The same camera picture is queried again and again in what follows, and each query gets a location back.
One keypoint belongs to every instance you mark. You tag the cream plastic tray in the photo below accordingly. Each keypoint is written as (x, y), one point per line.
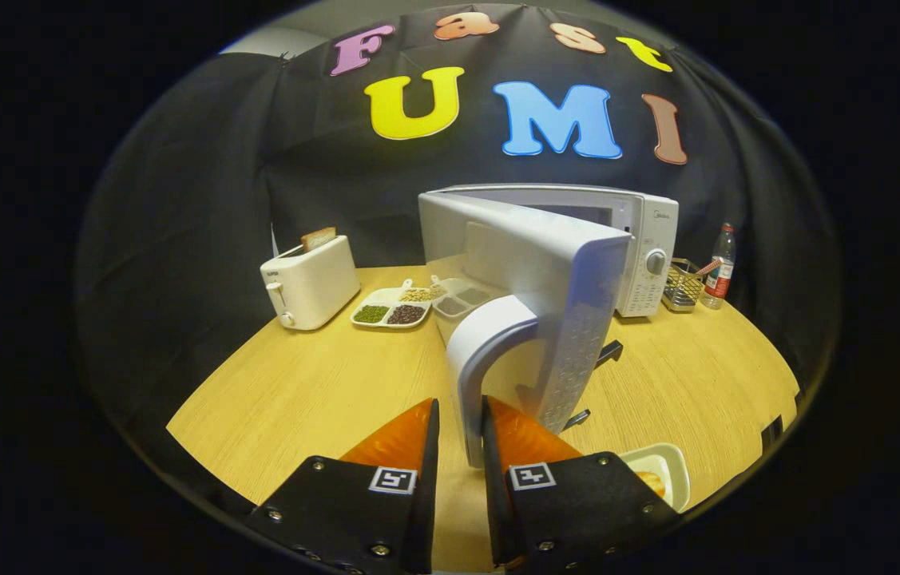
(669, 463)

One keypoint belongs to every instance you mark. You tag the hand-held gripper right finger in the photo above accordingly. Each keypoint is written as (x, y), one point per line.
(495, 495)

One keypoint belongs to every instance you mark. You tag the toast slice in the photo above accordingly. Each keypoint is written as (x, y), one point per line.
(319, 238)

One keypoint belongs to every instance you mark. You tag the clear plastic water bottle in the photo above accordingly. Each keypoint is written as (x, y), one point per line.
(719, 271)

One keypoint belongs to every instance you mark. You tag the red striped straw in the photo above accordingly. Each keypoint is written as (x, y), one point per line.
(710, 267)

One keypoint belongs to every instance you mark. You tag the white divided bean dish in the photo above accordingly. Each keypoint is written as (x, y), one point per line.
(390, 311)

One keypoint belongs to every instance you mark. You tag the white toaster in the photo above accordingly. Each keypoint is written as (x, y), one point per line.
(314, 287)

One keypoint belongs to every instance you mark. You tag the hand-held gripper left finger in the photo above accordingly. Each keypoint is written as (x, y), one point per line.
(422, 495)

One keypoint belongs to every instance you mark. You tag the white microwave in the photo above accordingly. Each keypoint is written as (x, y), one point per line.
(545, 255)

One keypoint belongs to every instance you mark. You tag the golden bread roll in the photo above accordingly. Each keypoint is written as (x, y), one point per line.
(652, 482)

